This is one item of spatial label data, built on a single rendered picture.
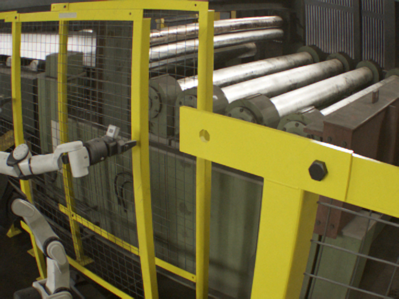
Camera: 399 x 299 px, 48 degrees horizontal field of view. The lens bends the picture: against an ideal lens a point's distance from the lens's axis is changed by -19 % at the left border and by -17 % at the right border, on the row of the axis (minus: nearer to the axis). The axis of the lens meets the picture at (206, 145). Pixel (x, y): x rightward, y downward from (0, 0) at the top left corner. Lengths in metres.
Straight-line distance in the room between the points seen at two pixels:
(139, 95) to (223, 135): 1.44
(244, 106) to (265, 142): 2.26
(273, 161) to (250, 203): 2.34
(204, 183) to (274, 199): 1.91
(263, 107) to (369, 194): 2.30
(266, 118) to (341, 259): 0.88
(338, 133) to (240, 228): 0.94
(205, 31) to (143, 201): 0.76
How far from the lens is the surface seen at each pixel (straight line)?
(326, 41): 12.47
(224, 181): 2.92
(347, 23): 12.16
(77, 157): 1.83
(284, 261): 0.57
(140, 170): 2.08
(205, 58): 2.27
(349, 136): 2.31
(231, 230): 3.02
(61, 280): 2.79
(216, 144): 0.56
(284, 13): 4.91
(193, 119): 0.57
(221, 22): 4.09
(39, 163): 1.89
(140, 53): 1.95
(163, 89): 3.13
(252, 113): 2.74
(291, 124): 2.61
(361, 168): 0.49
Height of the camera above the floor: 2.02
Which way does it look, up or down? 20 degrees down
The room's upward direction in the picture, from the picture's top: 1 degrees clockwise
